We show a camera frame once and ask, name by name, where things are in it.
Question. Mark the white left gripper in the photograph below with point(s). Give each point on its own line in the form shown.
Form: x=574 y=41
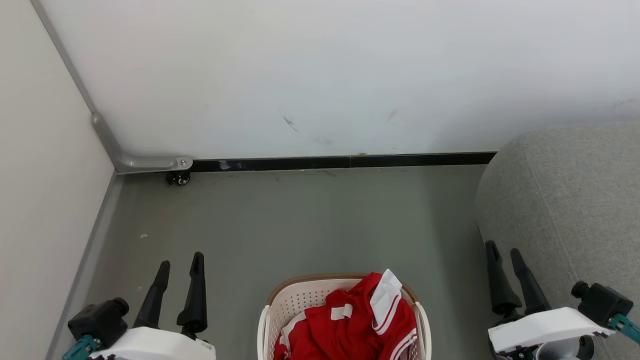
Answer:
x=155 y=345

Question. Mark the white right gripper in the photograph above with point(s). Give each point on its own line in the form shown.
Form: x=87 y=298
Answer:
x=545 y=325

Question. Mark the red jersey with white patch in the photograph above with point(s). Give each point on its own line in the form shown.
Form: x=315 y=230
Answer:
x=330 y=335

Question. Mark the grey fabric sofa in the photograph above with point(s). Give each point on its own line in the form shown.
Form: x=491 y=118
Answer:
x=565 y=200

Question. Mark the small black caster wheel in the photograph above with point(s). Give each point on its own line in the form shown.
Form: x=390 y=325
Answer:
x=180 y=178

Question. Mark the cream perforated laundry basket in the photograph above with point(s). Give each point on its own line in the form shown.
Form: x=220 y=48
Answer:
x=300 y=300

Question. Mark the black baseboard strip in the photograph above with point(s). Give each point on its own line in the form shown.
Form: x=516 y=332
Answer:
x=350 y=162

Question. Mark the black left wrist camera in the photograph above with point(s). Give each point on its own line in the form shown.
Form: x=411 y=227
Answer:
x=100 y=320

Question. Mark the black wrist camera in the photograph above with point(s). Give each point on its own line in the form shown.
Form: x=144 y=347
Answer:
x=100 y=320
x=602 y=302

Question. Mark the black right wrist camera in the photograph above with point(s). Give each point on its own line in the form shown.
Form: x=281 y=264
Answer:
x=602 y=302

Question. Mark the teal left camera connector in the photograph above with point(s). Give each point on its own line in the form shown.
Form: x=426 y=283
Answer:
x=80 y=348

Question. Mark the teal camera connector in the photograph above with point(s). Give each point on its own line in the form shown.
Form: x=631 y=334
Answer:
x=626 y=327
x=80 y=348

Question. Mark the teal right camera connector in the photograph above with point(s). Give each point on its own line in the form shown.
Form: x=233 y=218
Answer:
x=626 y=327

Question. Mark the grey metal corner bracket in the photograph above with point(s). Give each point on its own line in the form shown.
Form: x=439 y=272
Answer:
x=135 y=162

